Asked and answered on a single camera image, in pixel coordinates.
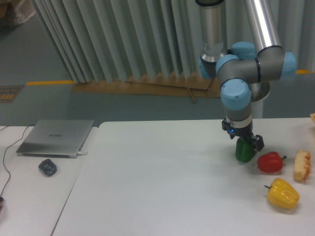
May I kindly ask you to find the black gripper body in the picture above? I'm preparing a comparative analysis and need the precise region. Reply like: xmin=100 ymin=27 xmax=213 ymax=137
xmin=221 ymin=118 xmax=253 ymax=145

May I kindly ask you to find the yellow bell pepper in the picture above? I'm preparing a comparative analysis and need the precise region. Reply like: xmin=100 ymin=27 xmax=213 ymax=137
xmin=264 ymin=178 xmax=300 ymax=210

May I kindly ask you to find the wooden basket corner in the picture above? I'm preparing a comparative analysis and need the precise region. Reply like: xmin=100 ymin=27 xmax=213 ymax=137
xmin=310 ymin=113 xmax=315 ymax=123

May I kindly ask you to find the red bell pepper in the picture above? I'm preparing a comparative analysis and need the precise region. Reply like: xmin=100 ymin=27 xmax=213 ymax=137
xmin=257 ymin=151 xmax=287 ymax=173

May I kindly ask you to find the pale green curtain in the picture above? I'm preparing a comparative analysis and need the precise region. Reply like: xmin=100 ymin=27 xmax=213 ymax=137
xmin=29 ymin=0 xmax=315 ymax=84

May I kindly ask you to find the black computer mouse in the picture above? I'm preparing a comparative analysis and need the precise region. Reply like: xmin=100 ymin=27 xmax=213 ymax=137
xmin=38 ymin=159 xmax=57 ymax=177

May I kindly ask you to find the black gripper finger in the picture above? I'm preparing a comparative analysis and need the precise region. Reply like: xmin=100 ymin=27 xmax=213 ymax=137
xmin=249 ymin=135 xmax=264 ymax=151

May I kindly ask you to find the brown cardboard sheet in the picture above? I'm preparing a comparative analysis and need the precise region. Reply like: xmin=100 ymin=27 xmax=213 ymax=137
xmin=72 ymin=72 xmax=220 ymax=102

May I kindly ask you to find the black cable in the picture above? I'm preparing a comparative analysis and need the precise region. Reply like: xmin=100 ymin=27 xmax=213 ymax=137
xmin=0 ymin=124 xmax=35 ymax=197

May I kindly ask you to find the silver laptop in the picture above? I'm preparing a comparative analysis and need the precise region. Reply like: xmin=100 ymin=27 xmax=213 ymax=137
xmin=16 ymin=119 xmax=94 ymax=158

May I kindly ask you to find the green bell pepper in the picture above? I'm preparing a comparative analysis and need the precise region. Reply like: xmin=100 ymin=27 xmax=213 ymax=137
xmin=235 ymin=137 xmax=255 ymax=163

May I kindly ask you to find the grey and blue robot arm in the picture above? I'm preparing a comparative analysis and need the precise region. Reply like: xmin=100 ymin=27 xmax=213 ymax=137
xmin=196 ymin=0 xmax=297 ymax=151

